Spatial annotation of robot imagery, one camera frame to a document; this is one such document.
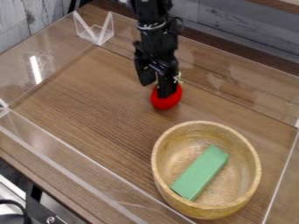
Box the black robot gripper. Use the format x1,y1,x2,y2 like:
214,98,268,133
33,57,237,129
133,17,182,98

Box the red plush radish toy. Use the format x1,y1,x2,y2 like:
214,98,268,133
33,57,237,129
150,74,182,110

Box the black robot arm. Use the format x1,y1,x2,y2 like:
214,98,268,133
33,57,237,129
130,0,180,99

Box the oval wooden bowl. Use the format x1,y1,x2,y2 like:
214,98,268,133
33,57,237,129
150,121,261,220

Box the green rectangular block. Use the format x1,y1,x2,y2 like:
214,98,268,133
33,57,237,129
169,145,229,201

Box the clear acrylic corner bracket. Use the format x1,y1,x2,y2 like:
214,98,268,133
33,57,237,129
71,11,114,46

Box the clear acrylic enclosure walls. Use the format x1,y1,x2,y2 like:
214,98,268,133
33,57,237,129
0,6,299,224

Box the black metal table frame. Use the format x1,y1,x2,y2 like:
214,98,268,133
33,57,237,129
25,184,67,224

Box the black cable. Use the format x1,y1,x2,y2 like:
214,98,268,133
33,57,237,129
0,199,33,224

